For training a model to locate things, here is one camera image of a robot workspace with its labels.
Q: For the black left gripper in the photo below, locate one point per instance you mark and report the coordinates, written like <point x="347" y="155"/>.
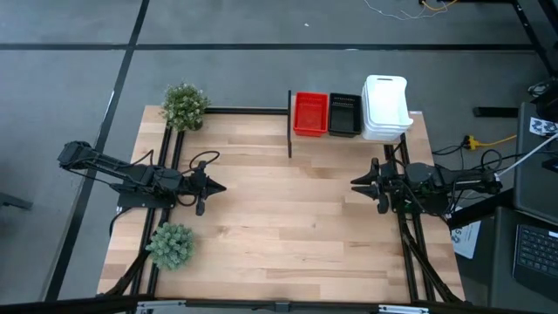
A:
<point x="194" y="186"/>

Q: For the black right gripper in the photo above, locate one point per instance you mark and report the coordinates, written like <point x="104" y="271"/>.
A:
<point x="390" y="185"/>

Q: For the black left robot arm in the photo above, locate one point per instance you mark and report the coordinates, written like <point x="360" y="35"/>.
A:
<point x="144" y="176"/>

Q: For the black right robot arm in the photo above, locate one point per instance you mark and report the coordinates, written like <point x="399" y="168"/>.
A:
<point x="436" y="181"/>

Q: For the pale green potted plant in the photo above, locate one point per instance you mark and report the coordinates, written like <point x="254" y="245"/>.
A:
<point x="171" y="245"/>

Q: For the dark green potted plant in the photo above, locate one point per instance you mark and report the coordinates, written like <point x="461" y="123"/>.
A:
<point x="185" y="107"/>

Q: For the white paper sheet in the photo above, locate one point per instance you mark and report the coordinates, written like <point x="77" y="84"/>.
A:
<point x="468" y="240"/>

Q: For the black floor bar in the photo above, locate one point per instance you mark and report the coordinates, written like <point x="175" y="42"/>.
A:
<point x="497" y="112"/>

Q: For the dark grey desk top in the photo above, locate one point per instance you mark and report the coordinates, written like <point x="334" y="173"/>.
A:
<point x="536" y="187"/>
<point x="501" y="270"/>

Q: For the patterned paper card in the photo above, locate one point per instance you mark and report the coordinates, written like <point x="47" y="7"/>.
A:
<point x="540" y="126"/>

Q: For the black laptop keyboard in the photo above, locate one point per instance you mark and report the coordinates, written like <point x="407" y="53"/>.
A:
<point x="538" y="253"/>

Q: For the black table edge beam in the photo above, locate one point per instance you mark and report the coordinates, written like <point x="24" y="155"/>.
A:
<point x="65" y="306"/>

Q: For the person's shoe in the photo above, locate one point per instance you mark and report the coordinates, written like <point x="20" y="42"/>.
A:
<point x="538" y="88"/>

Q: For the grey furniture leg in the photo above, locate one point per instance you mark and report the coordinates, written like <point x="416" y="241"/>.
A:
<point x="13" y="201"/>

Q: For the black aluminium frame rails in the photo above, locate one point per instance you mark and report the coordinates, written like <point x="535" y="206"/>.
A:
<point x="179" y="141"/>
<point x="388" y="150"/>

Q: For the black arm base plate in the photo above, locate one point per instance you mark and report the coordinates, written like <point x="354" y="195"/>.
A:
<point x="144" y="202"/>
<point x="441" y="209"/>

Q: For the black aluminium cross rail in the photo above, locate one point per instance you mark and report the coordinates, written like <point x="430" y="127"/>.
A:
<point x="244" y="111"/>

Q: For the silver metal bracket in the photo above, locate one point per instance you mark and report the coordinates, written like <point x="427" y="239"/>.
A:
<point x="403" y="309"/>
<point x="161" y="307"/>

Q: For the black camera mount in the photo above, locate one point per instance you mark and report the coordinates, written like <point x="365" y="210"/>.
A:
<point x="282" y="308"/>

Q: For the black diagonal frame bar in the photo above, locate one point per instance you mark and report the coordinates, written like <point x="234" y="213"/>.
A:
<point x="531" y="30"/>

